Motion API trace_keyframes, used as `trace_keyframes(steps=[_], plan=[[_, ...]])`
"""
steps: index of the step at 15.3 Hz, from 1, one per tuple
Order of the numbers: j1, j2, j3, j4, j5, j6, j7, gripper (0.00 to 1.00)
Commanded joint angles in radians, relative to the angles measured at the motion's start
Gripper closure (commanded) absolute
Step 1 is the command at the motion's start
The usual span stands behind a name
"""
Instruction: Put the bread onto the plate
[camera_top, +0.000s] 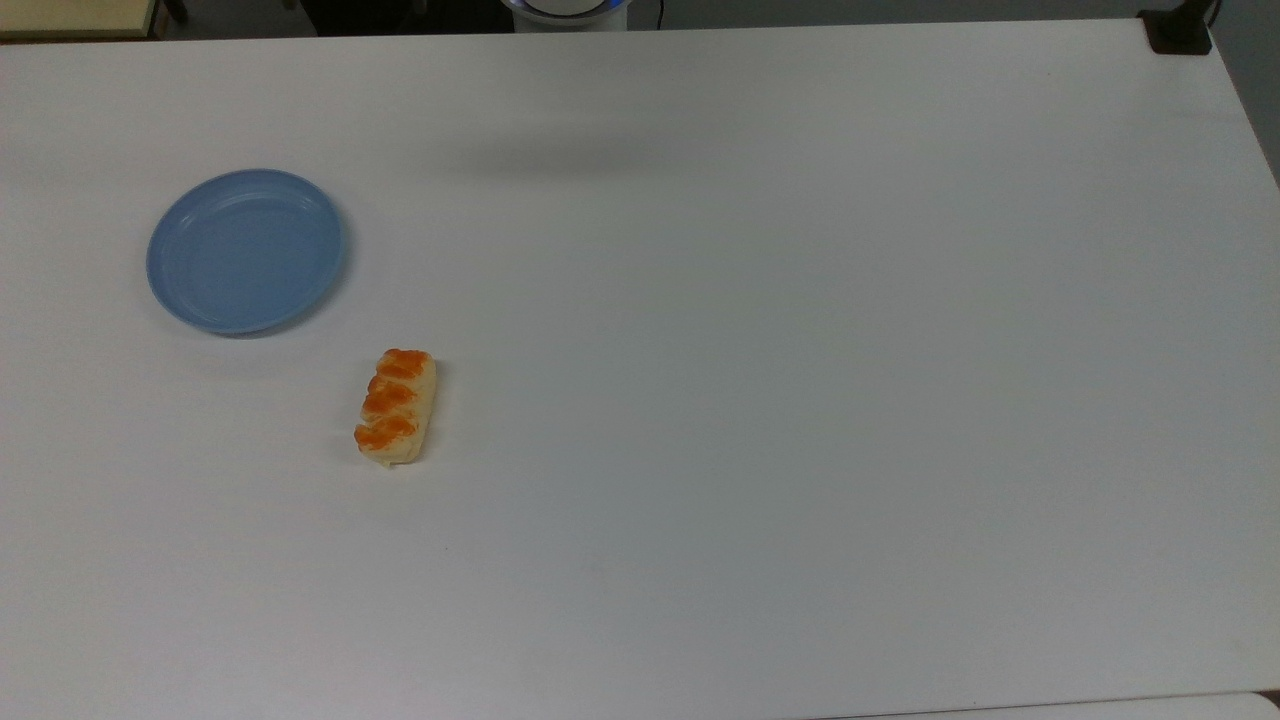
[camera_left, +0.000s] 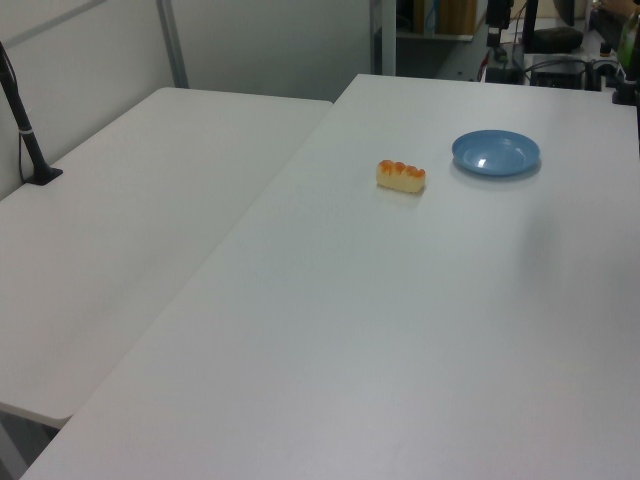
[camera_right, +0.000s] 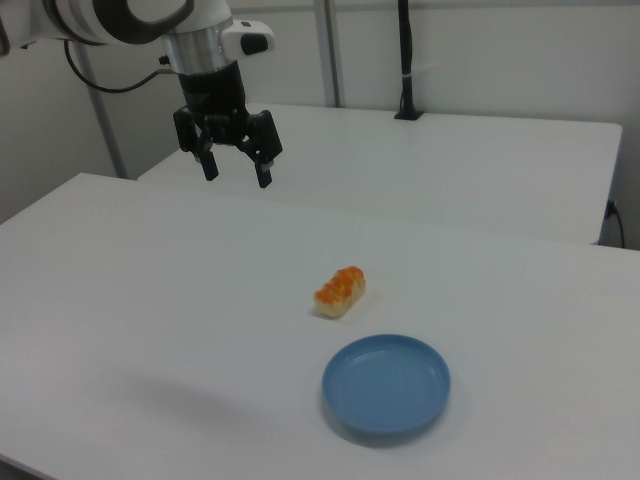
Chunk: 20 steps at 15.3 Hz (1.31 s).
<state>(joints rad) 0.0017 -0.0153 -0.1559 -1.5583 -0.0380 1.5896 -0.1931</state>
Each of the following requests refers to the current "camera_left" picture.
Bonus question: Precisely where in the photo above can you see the orange-topped bread loaf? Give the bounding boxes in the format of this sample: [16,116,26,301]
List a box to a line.
[374,159,429,194]

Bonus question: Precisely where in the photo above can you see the blue plastic plate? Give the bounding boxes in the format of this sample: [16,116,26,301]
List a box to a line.
[451,129,542,179]

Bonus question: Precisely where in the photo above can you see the grey metal shelf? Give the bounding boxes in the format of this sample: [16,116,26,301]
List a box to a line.
[372,0,489,81]

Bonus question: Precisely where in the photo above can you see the small dark equipment box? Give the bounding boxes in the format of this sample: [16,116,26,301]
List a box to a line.
[484,64,524,85]

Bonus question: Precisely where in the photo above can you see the brown cardboard box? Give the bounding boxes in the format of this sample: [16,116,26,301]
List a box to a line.
[424,0,478,36]

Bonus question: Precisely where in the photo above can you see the black electronics box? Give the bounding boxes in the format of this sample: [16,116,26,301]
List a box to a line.
[528,54,587,90]

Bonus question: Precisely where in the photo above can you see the black upright bar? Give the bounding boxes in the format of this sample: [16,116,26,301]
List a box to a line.
[522,0,540,54]

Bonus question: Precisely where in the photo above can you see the black padded cushion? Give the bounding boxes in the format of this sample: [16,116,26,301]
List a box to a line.
[533,27,585,53]

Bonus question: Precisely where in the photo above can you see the black table clamp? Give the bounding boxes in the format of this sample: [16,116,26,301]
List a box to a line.
[610,74,640,106]

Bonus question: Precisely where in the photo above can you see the dark green bottle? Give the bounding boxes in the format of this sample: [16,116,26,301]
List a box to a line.
[615,8,640,81]

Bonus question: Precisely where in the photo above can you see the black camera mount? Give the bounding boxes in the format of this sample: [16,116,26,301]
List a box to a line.
[485,0,516,66]

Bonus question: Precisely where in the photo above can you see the black camera stand pole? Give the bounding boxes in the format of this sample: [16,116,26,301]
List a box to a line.
[0,41,65,187]

